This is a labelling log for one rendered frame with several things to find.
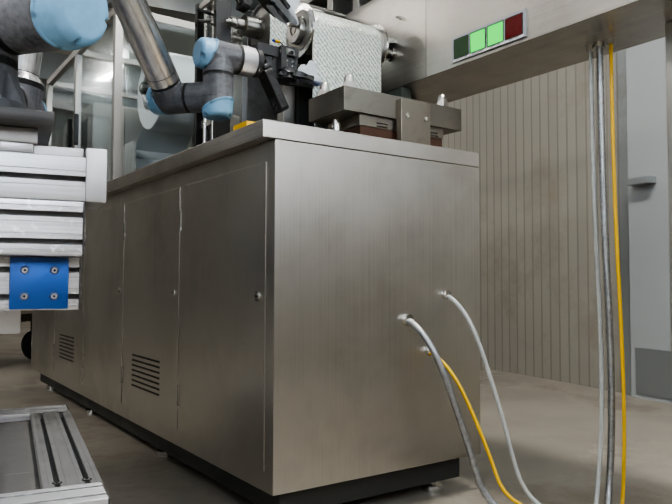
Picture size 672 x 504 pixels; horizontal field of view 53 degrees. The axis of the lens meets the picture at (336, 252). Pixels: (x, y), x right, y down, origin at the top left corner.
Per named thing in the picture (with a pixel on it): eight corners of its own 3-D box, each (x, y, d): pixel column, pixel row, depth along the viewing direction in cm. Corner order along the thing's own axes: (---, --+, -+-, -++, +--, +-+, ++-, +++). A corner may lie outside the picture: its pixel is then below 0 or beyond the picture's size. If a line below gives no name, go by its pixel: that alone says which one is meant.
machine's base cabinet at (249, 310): (28, 388, 347) (32, 221, 351) (150, 378, 384) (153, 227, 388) (269, 545, 141) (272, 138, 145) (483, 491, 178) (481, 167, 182)
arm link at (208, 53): (190, 74, 167) (190, 40, 167) (230, 81, 173) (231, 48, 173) (203, 65, 160) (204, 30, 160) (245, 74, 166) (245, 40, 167)
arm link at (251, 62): (245, 70, 167) (230, 78, 173) (261, 74, 169) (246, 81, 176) (245, 40, 167) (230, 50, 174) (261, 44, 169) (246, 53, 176)
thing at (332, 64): (312, 110, 182) (312, 43, 183) (380, 122, 196) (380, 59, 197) (313, 110, 182) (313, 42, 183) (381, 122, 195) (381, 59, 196)
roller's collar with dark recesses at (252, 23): (238, 38, 208) (238, 18, 209) (255, 42, 212) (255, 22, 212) (247, 32, 203) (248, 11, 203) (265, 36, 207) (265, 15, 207)
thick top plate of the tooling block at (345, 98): (308, 122, 177) (308, 99, 177) (422, 140, 199) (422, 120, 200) (344, 109, 163) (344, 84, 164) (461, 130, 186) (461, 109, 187)
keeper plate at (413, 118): (396, 142, 173) (396, 99, 173) (425, 146, 178) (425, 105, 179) (402, 140, 171) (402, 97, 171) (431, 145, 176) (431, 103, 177)
